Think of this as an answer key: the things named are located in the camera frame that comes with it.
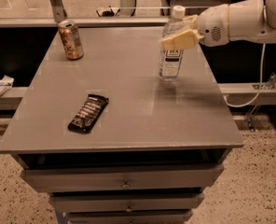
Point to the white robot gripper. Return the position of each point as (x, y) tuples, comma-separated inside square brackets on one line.
[(212, 26)]

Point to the clear plastic water bottle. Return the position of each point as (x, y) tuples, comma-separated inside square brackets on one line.
[(170, 57)]

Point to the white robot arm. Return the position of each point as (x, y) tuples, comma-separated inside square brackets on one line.
[(249, 20)]

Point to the black rxbar chocolate wrapper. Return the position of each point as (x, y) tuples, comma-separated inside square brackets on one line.
[(87, 116)]

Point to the grey drawer cabinet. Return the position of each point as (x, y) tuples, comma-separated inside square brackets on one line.
[(148, 121)]

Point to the gold soda can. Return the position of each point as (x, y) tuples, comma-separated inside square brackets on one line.
[(70, 39)]

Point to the top grey drawer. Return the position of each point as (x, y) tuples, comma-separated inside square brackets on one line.
[(123, 178)]

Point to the grey drawer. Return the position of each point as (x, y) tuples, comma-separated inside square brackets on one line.
[(123, 178), (127, 203), (135, 217)]

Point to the middle grey drawer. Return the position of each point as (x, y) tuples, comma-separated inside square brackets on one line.
[(127, 203)]

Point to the bottom grey drawer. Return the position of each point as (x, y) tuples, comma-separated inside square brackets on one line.
[(135, 217)]

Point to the metal frame rail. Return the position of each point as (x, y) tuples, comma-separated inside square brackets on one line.
[(86, 22)]

